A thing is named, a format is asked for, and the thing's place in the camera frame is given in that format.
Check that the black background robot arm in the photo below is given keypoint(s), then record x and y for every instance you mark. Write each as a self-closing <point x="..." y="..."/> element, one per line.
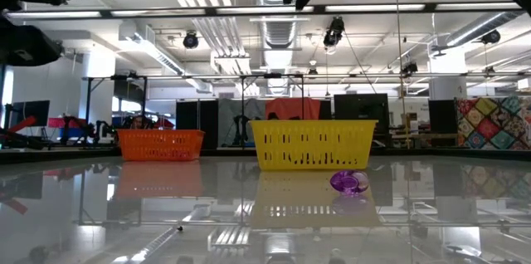
<point x="238" y="125"/>
<point x="16" y="139"/>
<point x="91" y="129"/>

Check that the orange cloth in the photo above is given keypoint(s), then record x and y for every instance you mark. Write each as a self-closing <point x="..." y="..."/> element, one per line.
<point x="292" y="108"/>

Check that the large black screen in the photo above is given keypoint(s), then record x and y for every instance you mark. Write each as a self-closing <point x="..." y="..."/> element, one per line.
<point x="361" y="108"/>

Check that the grey cloth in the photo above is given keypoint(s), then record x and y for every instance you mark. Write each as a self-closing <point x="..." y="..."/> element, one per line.
<point x="255" y="108"/>

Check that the yellow plastic basket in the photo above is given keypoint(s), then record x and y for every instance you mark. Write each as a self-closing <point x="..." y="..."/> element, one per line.
<point x="315" y="143"/>

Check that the black partition panel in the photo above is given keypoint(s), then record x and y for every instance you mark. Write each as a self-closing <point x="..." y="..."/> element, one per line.
<point x="197" y="114"/>
<point x="441" y="116"/>

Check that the white round pillar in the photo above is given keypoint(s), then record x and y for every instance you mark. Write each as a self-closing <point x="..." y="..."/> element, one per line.
<point x="448" y="87"/>

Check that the purple plastic spinning top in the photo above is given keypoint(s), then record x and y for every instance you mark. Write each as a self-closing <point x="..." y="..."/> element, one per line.
<point x="350" y="182"/>

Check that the person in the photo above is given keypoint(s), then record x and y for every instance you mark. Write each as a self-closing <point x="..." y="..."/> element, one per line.
<point x="137" y="123"/>

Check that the orange plastic basket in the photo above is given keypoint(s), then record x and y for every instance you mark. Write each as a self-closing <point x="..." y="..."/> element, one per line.
<point x="159" y="145"/>

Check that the colourful patchwork quilt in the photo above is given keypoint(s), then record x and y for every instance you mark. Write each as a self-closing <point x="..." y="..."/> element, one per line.
<point x="493" y="125"/>

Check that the red table cover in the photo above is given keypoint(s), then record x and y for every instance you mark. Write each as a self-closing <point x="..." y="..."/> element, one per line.
<point x="56" y="122"/>

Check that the black computer monitor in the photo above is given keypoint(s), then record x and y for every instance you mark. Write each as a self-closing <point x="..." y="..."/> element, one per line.
<point x="37" y="108"/>

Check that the silver ventilation duct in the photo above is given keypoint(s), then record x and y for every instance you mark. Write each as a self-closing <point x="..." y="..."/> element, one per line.
<point x="280" y="31"/>
<point x="481" y="27"/>

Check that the black overhead frame beam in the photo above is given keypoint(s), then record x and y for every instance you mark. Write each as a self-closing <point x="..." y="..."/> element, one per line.
<point x="430" y="6"/>

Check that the black background rig frame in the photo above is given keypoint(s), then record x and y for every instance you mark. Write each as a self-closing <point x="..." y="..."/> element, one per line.
<point x="232" y="76"/>

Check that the white rectangular air duct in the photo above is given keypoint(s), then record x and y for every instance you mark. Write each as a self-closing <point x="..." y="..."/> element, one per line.
<point x="166" y="62"/>

